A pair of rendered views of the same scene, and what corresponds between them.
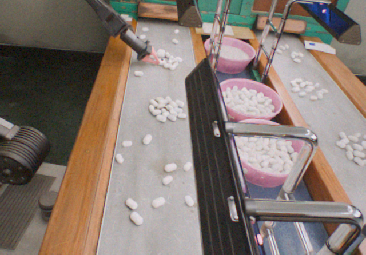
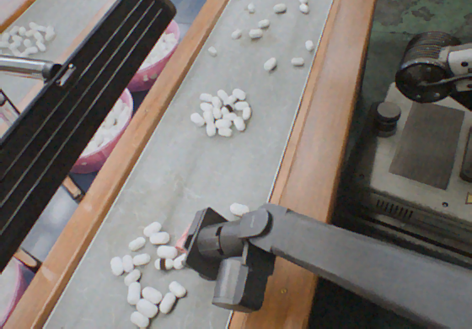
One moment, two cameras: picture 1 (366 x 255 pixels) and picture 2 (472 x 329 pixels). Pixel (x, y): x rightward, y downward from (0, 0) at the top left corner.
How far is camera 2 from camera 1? 147 cm
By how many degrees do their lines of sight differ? 85
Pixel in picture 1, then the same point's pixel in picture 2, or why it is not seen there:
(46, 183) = (400, 164)
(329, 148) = (58, 48)
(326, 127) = not seen: hidden behind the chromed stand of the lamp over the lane
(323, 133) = not seen: hidden behind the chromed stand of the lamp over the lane
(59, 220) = not seen: outside the picture
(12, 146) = (436, 38)
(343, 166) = (70, 30)
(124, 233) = not seen: outside the picture
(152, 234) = not seen: outside the picture
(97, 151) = (335, 45)
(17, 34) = not seen: outside the picture
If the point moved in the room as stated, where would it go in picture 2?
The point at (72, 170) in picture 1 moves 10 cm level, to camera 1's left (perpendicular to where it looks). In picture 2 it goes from (361, 28) to (402, 35)
